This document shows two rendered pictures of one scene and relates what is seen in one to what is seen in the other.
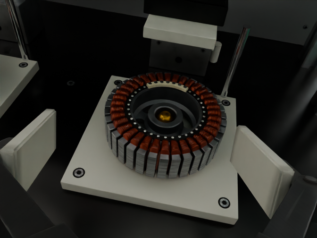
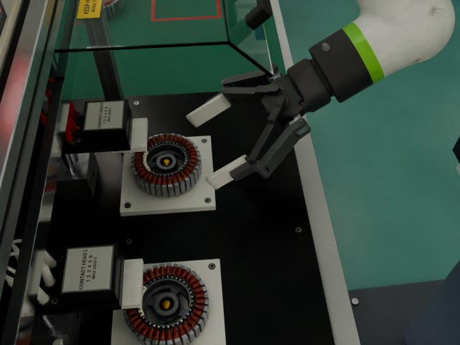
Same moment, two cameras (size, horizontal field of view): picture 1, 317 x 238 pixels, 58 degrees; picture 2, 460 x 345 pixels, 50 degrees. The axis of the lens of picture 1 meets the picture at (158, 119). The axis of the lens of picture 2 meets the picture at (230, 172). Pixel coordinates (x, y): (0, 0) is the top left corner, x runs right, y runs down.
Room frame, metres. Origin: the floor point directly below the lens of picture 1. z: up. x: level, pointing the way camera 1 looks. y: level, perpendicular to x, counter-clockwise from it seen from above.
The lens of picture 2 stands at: (0.17, 0.51, 1.43)
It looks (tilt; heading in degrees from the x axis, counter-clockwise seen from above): 52 degrees down; 261
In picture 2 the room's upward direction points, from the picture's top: straight up
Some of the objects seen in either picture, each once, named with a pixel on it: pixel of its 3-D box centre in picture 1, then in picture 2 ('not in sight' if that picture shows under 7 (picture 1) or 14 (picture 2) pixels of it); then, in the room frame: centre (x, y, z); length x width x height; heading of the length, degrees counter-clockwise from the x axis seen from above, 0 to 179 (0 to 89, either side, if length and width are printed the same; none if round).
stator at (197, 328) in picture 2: not in sight; (166, 305); (0.21, 0.24, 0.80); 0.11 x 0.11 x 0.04
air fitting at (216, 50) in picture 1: (214, 53); not in sight; (0.32, -0.06, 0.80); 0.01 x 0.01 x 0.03; 85
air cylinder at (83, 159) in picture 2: (181, 44); (77, 171); (0.33, -0.02, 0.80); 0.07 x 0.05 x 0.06; 85
